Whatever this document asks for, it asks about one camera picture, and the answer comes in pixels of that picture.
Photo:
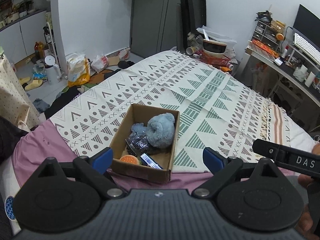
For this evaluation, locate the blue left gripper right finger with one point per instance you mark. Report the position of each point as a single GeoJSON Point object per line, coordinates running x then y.
{"type": "Point", "coordinates": [213, 160]}

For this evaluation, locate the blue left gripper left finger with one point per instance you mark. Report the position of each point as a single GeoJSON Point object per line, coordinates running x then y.
{"type": "Point", "coordinates": [102, 160]}

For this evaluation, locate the burger plush toy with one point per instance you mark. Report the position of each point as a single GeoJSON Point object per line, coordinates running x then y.
{"type": "Point", "coordinates": [130, 159]}

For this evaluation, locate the shiny black foil bag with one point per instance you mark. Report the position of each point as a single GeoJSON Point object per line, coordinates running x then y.
{"type": "Point", "coordinates": [137, 145]}

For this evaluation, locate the blue planet tissue pack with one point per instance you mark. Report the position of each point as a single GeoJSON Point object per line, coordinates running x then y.
{"type": "Point", "coordinates": [146, 160]}

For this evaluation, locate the grey-blue plush toy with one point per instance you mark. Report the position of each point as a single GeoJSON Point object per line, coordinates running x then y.
{"type": "Point", "coordinates": [160, 130]}

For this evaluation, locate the person's right hand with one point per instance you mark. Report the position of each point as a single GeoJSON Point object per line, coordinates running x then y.
{"type": "Point", "coordinates": [305, 223]}

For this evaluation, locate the brown cardboard box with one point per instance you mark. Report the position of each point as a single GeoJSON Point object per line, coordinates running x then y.
{"type": "Point", "coordinates": [163, 156]}

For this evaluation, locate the patterned white fringed blanket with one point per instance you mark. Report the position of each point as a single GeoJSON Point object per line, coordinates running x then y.
{"type": "Point", "coordinates": [216, 111]}

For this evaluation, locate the small grey plush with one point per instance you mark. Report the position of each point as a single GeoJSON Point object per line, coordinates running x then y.
{"type": "Point", "coordinates": [138, 130]}

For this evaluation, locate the pink bed sheet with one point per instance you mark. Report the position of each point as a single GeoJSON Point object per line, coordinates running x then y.
{"type": "Point", "coordinates": [45, 141]}

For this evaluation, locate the white desk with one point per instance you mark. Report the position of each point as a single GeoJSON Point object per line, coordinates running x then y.
{"type": "Point", "coordinates": [259, 71]}

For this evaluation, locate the yellow white plastic bag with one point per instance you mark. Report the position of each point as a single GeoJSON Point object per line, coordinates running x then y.
{"type": "Point", "coordinates": [78, 69]}

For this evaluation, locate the white red plastic bag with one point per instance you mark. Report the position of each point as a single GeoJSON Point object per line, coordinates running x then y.
{"type": "Point", "coordinates": [99, 63]}

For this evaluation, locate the red plastic basket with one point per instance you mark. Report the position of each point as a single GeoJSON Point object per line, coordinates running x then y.
{"type": "Point", "coordinates": [214, 61]}

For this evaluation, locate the yellow slippers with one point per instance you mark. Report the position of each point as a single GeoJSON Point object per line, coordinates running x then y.
{"type": "Point", "coordinates": [28, 85]}

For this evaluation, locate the white round kettle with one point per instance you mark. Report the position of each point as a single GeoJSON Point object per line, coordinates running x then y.
{"type": "Point", "coordinates": [53, 71]}

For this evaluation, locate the dotted beige cloth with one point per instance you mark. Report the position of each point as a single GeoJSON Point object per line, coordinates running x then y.
{"type": "Point", "coordinates": [16, 106]}

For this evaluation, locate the white keyboard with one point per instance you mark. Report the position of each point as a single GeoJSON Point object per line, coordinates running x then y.
{"type": "Point", "coordinates": [306, 47]}

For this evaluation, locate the dark bowl with rim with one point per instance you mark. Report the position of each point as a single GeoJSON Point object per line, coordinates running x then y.
{"type": "Point", "coordinates": [214, 48]}

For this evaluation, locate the grey drawer organizer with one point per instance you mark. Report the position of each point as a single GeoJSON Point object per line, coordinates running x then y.
{"type": "Point", "coordinates": [266, 35]}

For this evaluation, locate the black monitor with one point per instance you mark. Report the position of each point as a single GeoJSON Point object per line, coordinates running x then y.
{"type": "Point", "coordinates": [307, 24]}

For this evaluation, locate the dark grey wardrobe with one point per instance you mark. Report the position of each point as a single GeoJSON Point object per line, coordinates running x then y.
{"type": "Point", "coordinates": [153, 26]}

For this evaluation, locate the black flat panel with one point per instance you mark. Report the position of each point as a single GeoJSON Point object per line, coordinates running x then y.
{"type": "Point", "coordinates": [191, 14]}

